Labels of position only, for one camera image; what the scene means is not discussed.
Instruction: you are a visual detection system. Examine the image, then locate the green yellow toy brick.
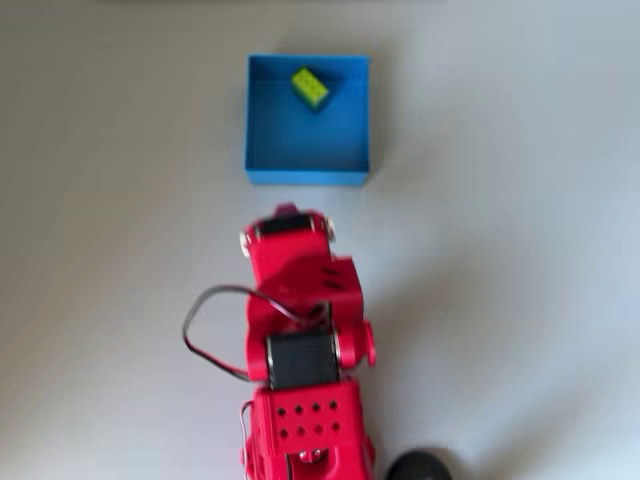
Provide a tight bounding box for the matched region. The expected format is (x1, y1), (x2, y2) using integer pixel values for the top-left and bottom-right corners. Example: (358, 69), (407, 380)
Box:
(290, 65), (331, 114)

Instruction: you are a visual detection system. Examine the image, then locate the blue box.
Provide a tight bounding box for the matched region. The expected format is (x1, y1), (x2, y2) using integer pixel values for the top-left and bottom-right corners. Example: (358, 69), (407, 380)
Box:
(243, 53), (372, 188)

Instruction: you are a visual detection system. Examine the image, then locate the arm servo wire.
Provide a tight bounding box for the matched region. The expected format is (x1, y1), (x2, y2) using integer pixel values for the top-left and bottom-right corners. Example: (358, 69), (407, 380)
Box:
(181, 284), (327, 384)

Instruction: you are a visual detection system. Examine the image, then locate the black round object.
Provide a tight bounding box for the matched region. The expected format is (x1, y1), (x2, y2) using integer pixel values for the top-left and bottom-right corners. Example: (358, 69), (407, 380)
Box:
(386, 449), (452, 480)

